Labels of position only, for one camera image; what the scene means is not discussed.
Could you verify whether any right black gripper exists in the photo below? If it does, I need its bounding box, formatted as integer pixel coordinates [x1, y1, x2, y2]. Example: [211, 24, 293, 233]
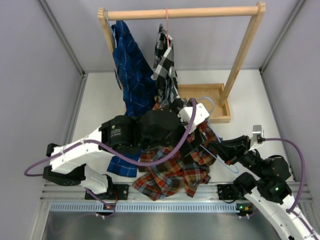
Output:
[207, 134, 266, 178]

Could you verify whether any light blue hanger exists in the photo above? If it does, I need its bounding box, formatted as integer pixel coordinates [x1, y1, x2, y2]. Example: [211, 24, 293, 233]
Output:
[196, 96, 239, 174]
[106, 10, 117, 48]

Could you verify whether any red brown plaid shirt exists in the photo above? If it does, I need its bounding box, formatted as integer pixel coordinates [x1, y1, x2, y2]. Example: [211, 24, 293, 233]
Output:
[132, 121, 218, 201]

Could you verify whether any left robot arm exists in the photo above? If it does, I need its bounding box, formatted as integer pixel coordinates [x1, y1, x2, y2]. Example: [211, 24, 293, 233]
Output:
[42, 108, 185, 200]

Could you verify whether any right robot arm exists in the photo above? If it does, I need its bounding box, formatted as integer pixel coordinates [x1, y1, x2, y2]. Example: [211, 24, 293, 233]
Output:
[208, 133, 320, 240]

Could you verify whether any black white checked shirt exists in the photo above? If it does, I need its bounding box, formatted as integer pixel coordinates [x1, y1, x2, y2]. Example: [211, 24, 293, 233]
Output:
[151, 24, 187, 113]

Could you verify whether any blue plaid shirt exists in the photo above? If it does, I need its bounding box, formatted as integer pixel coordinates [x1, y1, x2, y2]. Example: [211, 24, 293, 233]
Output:
[107, 20, 156, 179]

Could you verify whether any wooden clothes rack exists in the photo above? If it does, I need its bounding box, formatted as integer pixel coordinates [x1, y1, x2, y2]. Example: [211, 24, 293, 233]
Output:
[97, 2, 266, 124]

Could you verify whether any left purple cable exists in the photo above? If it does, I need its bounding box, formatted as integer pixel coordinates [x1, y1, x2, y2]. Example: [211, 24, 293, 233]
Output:
[23, 97, 198, 218]

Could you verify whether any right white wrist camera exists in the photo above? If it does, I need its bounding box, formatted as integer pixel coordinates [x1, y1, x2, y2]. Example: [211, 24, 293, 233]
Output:
[249, 125, 265, 151]

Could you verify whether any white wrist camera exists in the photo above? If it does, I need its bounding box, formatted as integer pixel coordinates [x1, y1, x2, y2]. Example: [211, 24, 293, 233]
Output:
[249, 125, 265, 151]
[176, 103, 211, 128]

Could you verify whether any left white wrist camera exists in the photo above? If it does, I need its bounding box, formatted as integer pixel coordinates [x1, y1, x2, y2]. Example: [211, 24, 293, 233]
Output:
[176, 103, 211, 128]

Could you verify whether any pink wire hanger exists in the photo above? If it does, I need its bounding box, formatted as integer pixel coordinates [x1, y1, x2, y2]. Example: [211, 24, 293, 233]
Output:
[164, 7, 173, 49]

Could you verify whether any white slotted cable duct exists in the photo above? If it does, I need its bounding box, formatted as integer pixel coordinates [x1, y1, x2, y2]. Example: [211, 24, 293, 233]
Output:
[50, 202, 240, 214]

